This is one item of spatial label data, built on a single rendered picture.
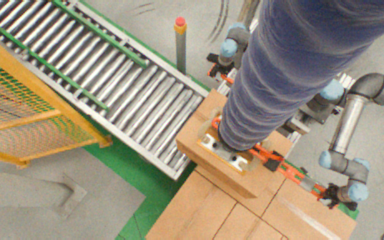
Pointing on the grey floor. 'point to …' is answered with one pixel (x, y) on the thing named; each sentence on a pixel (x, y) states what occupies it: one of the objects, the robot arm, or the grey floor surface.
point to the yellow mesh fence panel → (1, 57)
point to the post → (181, 47)
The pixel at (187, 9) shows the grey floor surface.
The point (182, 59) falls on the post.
